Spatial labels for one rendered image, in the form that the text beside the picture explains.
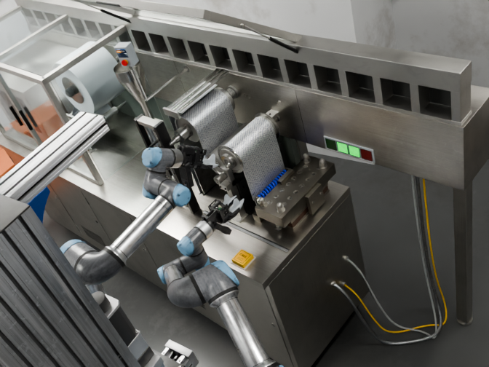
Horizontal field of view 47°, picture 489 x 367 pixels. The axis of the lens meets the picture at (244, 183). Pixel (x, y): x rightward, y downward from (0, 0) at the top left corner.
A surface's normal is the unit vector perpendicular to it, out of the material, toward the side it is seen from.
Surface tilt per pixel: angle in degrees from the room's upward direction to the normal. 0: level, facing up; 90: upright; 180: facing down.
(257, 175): 90
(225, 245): 0
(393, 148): 90
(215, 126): 92
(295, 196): 0
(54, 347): 90
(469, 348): 0
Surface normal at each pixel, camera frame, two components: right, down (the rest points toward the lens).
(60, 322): 0.80, 0.20
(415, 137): -0.64, 0.62
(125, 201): -0.25, -0.73
